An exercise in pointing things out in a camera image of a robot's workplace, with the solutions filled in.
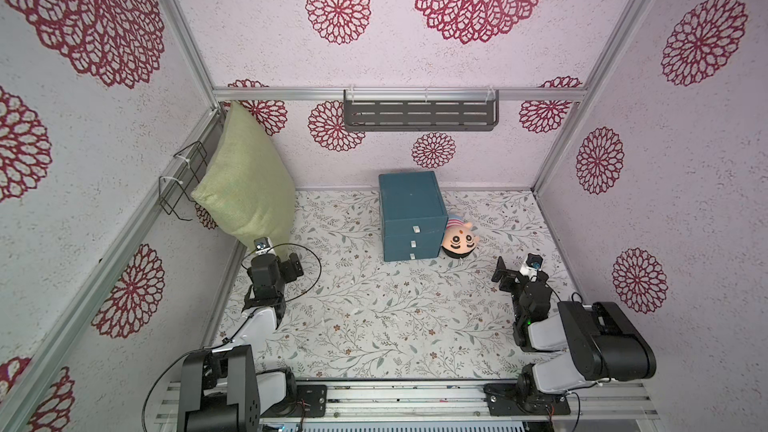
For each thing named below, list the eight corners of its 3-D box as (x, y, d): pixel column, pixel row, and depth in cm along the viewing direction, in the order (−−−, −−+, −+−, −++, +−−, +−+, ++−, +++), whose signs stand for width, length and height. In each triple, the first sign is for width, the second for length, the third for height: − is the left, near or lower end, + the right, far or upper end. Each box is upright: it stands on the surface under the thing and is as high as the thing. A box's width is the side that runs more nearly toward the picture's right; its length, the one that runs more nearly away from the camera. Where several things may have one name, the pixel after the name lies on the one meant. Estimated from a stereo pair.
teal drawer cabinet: (384, 267, 101) (385, 225, 83) (380, 218, 115) (380, 173, 97) (437, 263, 102) (449, 221, 84) (427, 215, 115) (435, 170, 98)
